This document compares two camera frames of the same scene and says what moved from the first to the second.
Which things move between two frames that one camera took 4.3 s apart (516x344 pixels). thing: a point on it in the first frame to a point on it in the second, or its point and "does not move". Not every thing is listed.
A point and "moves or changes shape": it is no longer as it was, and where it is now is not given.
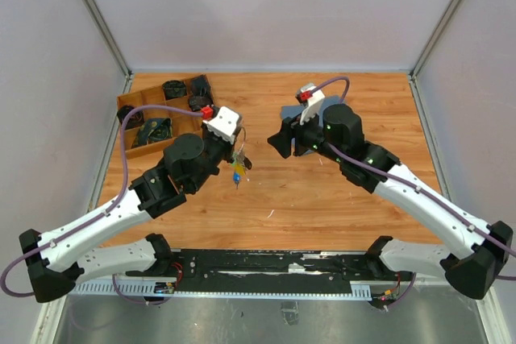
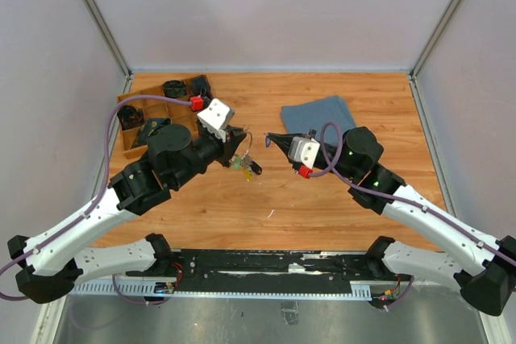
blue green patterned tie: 153,130 does not move
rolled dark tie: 174,89 does not move
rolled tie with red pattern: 135,119 does not move
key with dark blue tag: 236,176 to 268,140
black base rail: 194,271 does not move
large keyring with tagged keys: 240,161 moves or changes shape
